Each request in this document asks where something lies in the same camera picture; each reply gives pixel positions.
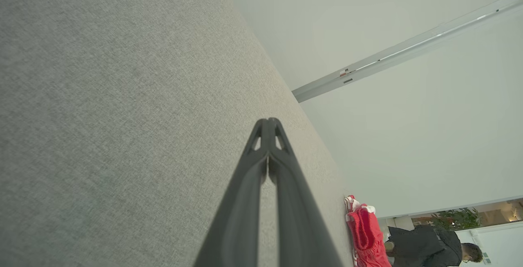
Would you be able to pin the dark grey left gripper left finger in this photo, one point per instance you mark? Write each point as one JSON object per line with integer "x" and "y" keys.
{"x": 237, "y": 218}

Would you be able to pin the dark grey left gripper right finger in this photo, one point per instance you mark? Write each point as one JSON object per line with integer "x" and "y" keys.
{"x": 298, "y": 226}

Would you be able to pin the red white-trimmed sports garment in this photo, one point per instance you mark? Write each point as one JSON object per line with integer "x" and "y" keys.
{"x": 367, "y": 238}

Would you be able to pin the person in black clothing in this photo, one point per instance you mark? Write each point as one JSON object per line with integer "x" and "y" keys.
{"x": 425, "y": 246}

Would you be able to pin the grey fabric sofa seat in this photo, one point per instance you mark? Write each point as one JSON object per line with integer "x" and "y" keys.
{"x": 122, "y": 116}

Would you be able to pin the green potted plant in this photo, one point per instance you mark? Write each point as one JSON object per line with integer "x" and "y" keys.
{"x": 457, "y": 218}

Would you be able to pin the grey metal partition post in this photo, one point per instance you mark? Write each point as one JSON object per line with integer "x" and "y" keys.
{"x": 367, "y": 69}

